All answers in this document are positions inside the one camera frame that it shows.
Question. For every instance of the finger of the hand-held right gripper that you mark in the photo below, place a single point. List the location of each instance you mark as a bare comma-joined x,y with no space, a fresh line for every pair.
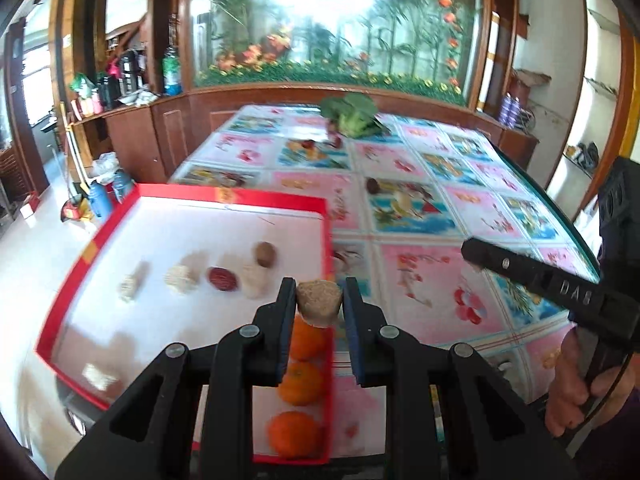
525,271

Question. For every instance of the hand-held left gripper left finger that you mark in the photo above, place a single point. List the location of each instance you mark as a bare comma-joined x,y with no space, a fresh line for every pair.
287,332

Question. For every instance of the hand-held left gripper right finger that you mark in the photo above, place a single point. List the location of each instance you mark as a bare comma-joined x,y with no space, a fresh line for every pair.
352,332

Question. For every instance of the orange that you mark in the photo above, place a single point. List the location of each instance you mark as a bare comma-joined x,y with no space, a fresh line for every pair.
302,384
309,341
295,435

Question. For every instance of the brown crumbly cake piece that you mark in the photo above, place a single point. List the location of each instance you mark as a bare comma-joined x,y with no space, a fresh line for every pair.
317,302

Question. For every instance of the beige crumbly piece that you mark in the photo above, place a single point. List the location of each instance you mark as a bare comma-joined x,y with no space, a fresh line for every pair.
98,377
252,277
131,286
181,279

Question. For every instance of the brown walnut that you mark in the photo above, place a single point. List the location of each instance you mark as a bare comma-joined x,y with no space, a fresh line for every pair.
265,254

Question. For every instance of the red box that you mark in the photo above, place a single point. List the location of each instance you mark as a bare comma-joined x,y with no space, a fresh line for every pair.
200,240

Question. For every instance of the person's right hand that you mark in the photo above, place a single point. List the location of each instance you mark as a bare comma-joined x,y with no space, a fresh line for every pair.
567,390

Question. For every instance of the dark shoes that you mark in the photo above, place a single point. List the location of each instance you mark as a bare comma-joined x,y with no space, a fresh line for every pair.
586,154

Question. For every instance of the wooden cabinet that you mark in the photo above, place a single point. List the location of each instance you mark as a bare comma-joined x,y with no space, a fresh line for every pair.
517,145

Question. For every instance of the purple bottle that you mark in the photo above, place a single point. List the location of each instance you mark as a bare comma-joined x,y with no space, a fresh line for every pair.
516,111
506,110

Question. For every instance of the printed tablecloth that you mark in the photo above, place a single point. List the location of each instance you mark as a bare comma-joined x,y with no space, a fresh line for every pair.
400,165

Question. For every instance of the green broccoli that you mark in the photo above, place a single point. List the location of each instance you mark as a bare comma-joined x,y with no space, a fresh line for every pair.
352,117

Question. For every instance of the blue thermos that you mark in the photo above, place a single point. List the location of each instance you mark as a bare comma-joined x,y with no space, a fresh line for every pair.
121,187
97,201

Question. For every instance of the clear plastic bag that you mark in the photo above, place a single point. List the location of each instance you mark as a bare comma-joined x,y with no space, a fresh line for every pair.
105,166

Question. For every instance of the wooden sideboard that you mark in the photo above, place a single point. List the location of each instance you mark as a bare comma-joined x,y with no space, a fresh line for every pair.
135,135

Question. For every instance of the floral glass panel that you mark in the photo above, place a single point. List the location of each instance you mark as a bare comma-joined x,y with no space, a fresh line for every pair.
325,60

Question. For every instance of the green plastic bottle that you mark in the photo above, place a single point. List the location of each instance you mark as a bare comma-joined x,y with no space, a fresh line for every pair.
171,72

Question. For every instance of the black bottle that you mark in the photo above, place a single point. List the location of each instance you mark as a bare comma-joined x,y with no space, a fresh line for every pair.
107,92

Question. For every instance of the black thermos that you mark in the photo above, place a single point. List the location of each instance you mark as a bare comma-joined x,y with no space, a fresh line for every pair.
129,72

